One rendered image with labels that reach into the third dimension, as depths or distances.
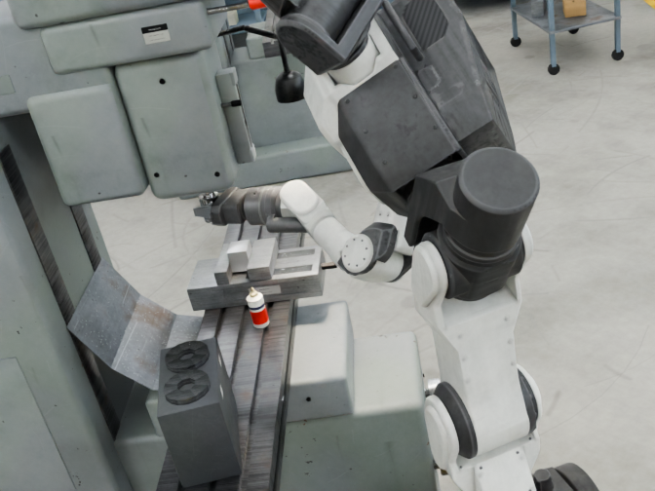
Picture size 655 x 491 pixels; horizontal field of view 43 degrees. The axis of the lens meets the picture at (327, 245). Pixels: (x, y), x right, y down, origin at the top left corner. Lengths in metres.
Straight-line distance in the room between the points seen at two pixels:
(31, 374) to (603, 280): 2.47
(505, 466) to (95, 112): 1.07
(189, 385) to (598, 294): 2.32
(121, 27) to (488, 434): 1.03
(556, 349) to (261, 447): 1.82
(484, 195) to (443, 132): 0.20
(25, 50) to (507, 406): 1.15
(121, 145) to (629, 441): 1.93
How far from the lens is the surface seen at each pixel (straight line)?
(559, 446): 2.95
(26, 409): 2.12
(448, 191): 1.20
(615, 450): 2.95
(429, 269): 1.28
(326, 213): 1.77
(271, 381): 1.91
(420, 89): 1.35
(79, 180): 1.87
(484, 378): 1.46
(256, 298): 2.04
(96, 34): 1.74
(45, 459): 2.21
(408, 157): 1.32
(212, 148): 1.79
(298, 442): 2.15
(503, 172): 1.18
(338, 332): 2.14
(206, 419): 1.61
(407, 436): 2.13
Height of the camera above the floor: 2.05
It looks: 29 degrees down
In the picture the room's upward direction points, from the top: 12 degrees counter-clockwise
